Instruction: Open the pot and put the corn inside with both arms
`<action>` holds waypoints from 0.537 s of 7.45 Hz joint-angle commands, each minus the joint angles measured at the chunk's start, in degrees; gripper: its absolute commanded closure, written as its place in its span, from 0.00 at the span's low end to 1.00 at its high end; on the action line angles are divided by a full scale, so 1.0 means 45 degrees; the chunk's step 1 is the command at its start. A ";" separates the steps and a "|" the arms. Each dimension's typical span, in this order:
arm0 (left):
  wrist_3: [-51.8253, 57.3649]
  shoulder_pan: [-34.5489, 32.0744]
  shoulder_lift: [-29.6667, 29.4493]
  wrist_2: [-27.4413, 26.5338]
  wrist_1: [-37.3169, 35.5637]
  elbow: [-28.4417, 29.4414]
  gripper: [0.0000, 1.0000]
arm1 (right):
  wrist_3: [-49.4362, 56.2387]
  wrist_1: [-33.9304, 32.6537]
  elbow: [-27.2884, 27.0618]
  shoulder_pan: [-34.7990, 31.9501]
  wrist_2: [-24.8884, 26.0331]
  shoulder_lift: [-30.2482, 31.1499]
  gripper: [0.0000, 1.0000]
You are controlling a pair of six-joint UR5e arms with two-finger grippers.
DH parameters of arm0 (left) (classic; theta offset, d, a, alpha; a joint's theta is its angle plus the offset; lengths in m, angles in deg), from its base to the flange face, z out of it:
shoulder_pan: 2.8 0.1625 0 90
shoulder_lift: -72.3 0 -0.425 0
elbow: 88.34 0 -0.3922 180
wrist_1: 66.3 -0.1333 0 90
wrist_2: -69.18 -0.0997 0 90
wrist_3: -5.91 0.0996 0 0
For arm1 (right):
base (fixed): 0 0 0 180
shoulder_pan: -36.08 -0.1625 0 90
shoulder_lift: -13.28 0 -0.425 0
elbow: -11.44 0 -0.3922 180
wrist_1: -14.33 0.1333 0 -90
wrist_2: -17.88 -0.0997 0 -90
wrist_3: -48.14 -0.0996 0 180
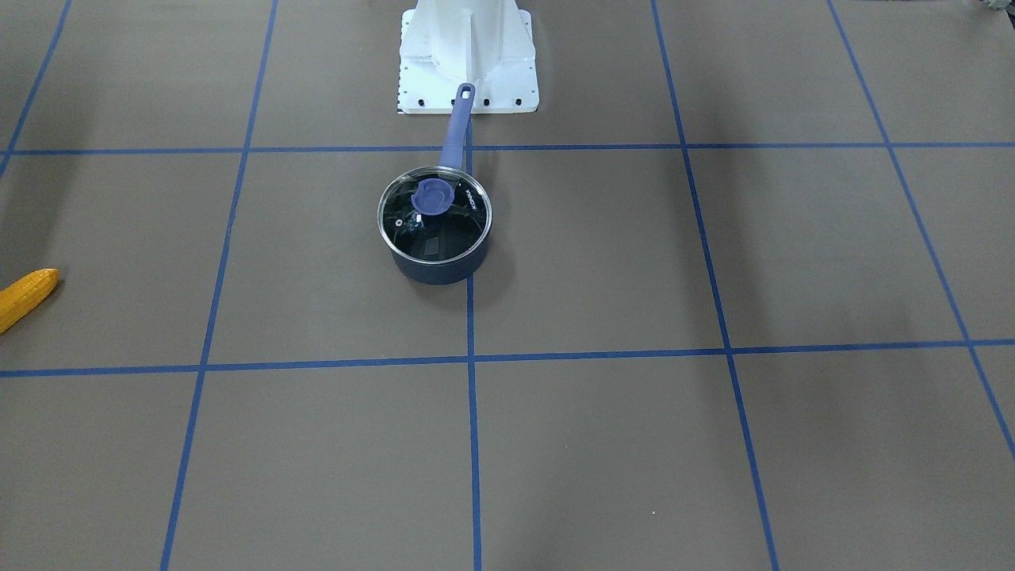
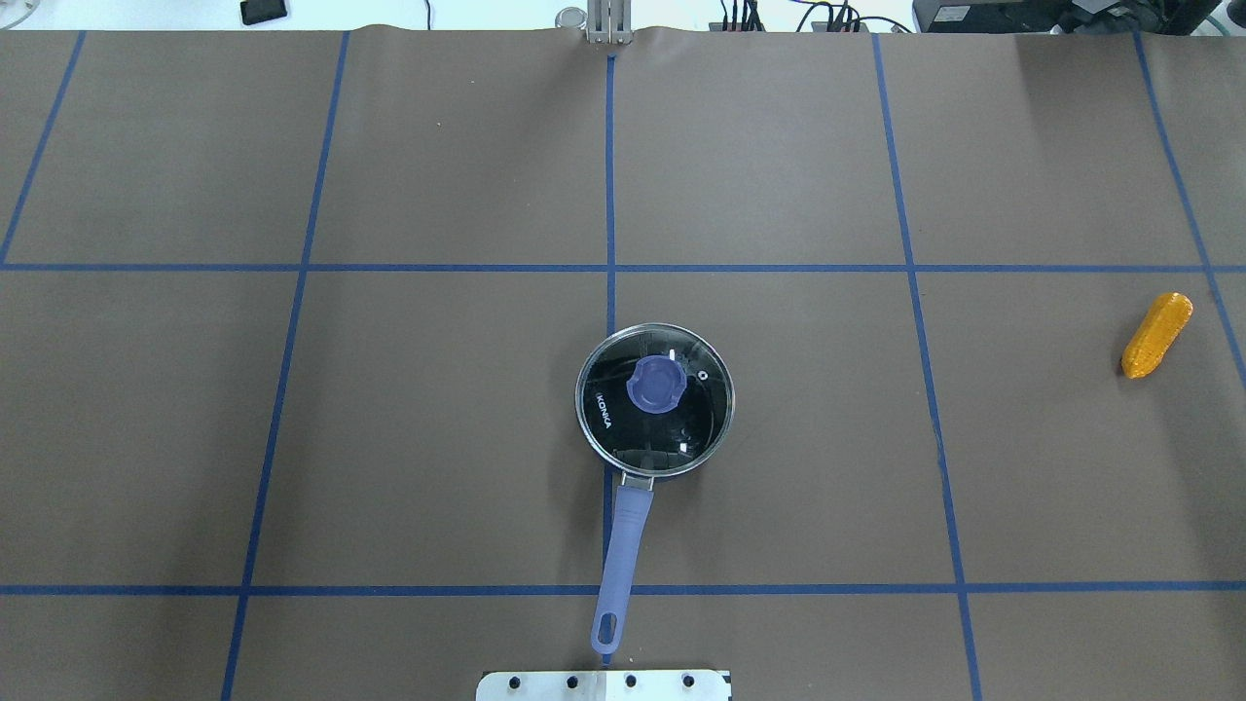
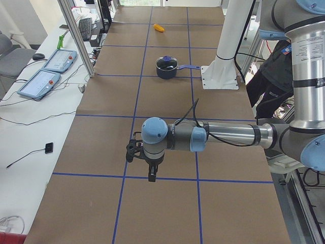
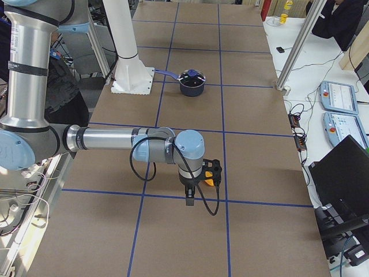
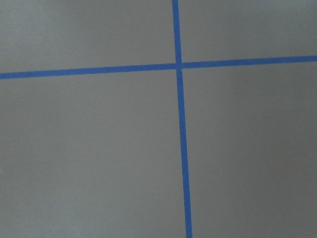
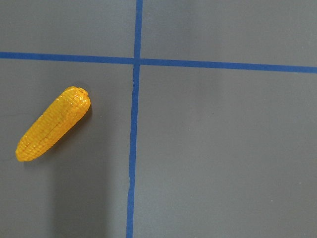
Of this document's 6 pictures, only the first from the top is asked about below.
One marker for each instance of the glass lid purple knob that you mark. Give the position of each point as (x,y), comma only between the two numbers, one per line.
(434,216)

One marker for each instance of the yellow plastic corn cob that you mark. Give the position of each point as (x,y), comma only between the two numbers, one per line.
(23,296)

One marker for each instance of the dark blue saucepan purple handle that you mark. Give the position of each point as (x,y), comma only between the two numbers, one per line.
(453,154)

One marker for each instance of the white pedestal column base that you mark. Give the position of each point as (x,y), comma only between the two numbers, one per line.
(489,44)

